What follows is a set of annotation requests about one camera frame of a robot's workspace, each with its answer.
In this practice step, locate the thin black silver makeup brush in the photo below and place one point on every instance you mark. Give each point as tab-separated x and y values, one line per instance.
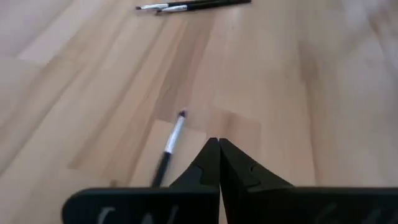
174	137
174	9
155	6

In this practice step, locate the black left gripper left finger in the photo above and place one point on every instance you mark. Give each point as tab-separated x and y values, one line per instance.
186	199

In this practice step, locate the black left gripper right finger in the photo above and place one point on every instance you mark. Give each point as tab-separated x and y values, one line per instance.
264	199

